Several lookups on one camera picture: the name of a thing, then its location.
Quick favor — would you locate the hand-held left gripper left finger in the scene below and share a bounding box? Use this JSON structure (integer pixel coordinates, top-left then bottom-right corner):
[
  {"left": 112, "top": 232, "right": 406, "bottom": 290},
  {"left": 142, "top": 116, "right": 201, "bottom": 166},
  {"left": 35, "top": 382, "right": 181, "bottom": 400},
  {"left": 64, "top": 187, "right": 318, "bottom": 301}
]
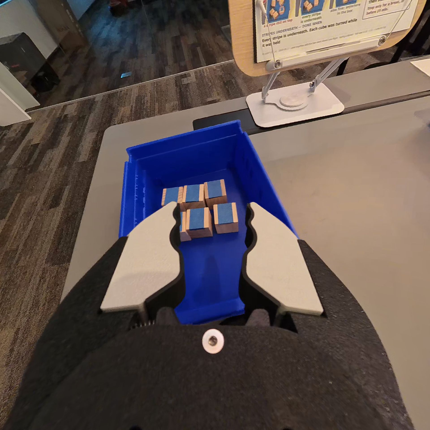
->
[{"left": 99, "top": 201, "right": 186, "bottom": 314}]

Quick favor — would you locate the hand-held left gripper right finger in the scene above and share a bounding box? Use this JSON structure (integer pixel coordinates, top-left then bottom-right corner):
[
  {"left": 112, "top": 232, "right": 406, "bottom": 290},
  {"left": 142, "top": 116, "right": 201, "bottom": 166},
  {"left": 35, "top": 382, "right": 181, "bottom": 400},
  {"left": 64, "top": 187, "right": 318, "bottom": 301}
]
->
[{"left": 240, "top": 202, "right": 325, "bottom": 316}]

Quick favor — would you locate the cluster of wooden cubes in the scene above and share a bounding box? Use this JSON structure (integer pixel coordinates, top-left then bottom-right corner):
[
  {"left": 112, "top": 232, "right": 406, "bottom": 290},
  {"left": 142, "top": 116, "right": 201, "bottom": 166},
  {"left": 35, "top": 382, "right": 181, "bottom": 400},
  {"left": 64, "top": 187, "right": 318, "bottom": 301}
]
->
[{"left": 161, "top": 179, "right": 239, "bottom": 242}]

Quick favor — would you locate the blue plastic bin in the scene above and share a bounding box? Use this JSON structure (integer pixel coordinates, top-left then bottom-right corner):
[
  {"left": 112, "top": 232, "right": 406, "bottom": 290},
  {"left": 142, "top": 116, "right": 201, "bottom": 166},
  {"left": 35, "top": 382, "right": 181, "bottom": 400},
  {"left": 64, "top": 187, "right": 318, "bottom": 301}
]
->
[{"left": 119, "top": 119, "right": 299, "bottom": 326}]

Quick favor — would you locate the wooden document stand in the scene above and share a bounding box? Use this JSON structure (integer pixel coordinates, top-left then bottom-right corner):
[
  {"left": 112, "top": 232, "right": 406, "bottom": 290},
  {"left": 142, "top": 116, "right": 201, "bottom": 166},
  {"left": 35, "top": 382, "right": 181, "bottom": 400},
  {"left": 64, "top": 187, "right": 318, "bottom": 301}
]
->
[{"left": 228, "top": 0, "right": 425, "bottom": 128}]

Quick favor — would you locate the black storage box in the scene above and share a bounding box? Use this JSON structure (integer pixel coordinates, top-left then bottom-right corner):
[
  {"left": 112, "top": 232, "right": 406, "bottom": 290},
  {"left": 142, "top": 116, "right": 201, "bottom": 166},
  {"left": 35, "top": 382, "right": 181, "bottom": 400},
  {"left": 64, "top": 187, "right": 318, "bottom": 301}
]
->
[{"left": 0, "top": 32, "right": 61, "bottom": 98}]

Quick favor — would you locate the printed instruction sheet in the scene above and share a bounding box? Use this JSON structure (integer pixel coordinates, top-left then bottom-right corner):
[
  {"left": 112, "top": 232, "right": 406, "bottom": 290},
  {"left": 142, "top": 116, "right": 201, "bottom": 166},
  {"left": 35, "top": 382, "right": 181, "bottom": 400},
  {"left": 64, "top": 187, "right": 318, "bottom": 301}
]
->
[{"left": 254, "top": 0, "right": 420, "bottom": 64}]

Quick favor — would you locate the brown cardboard box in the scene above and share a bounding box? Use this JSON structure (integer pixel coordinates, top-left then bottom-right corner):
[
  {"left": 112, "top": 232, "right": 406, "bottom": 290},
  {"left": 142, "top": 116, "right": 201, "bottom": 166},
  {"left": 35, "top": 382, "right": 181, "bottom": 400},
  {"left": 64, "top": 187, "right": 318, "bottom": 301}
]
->
[{"left": 36, "top": 0, "right": 88, "bottom": 52}]

